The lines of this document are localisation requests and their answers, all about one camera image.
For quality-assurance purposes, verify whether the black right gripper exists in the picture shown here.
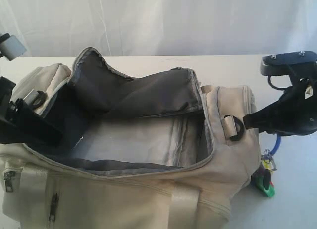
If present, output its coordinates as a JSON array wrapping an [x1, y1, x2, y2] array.
[[243, 78, 317, 136]]

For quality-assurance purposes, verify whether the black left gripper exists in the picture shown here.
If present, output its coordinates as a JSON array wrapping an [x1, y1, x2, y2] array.
[[0, 76, 62, 146]]

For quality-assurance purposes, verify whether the green and blue toy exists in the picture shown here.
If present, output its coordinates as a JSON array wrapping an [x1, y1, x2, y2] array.
[[251, 135, 281, 198]]

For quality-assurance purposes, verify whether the beige duffel bag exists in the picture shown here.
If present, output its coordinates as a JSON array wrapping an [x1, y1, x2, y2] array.
[[0, 48, 260, 229]]

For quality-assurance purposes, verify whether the white backdrop curtain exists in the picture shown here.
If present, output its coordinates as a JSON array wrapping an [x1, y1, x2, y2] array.
[[0, 0, 317, 56]]

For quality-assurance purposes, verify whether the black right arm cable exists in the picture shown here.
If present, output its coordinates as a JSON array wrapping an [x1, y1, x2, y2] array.
[[266, 75, 293, 91]]

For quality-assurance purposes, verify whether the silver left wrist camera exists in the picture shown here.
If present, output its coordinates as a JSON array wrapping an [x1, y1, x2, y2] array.
[[0, 33, 26, 61]]

